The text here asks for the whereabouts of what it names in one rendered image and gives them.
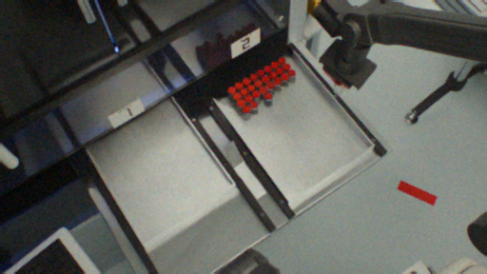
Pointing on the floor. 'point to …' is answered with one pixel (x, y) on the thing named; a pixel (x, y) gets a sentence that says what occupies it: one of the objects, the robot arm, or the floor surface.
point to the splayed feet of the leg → (442, 92)
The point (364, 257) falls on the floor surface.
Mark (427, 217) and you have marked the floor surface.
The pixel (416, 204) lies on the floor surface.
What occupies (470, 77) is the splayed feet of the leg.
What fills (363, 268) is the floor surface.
